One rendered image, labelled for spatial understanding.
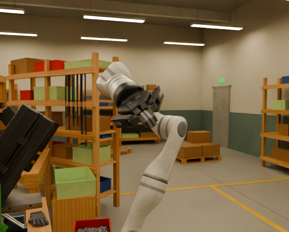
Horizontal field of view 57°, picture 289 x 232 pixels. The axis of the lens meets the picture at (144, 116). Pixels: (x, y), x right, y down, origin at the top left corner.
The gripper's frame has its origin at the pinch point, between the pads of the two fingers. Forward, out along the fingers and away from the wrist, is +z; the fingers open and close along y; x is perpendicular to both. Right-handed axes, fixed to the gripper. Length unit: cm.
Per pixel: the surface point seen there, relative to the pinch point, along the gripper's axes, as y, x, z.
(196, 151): 102, 445, -494
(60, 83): -122, 207, -944
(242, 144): 255, 592, -562
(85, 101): -35, 100, -315
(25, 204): -69, 43, -75
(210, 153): 131, 479, -493
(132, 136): -18, 485, -810
